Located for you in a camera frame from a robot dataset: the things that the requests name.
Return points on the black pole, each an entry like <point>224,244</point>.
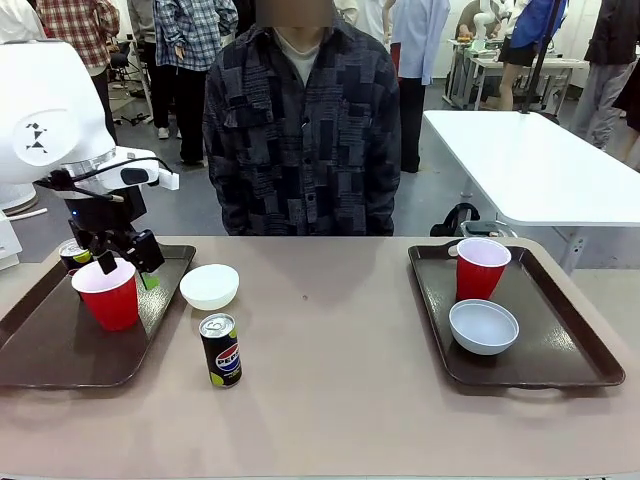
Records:
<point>540,55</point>

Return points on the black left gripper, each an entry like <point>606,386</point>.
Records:
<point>107,212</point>

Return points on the red plastic cup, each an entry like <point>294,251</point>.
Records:
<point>111,305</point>
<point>480,272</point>

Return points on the brown plastic tray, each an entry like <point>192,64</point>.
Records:
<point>560,340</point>
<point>60,355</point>

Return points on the person in light blue shirt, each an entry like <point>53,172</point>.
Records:
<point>417,45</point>

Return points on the person in patchwork shirt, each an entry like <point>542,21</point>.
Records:
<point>305,150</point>

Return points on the person in blue plaid shirt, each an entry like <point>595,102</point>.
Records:
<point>192,60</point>

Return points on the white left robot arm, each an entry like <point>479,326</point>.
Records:
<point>45,125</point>

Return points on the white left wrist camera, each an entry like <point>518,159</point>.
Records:
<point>170,179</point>

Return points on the person in black jacket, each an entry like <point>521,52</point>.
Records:
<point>605,65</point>

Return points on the person in blue jacket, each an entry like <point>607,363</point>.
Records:
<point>527,35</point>

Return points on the white background workbench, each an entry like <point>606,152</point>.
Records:
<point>550,65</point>

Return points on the person in red plaid shirt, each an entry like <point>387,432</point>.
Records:
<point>85,35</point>

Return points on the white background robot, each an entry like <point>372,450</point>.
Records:
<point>482,20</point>

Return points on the black Pepsi can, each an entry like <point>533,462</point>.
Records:
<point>221,355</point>
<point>72,255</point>

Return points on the white box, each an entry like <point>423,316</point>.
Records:
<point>7,240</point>

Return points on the white folding table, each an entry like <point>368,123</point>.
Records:
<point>525,170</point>

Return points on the person in white shirt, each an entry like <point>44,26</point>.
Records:
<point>17,22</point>

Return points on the person in grey top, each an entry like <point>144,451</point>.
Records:
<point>157,85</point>

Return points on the black grey device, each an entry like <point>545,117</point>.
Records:
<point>457,220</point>

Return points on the white bowl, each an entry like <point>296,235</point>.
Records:
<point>484,330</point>
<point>210,290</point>

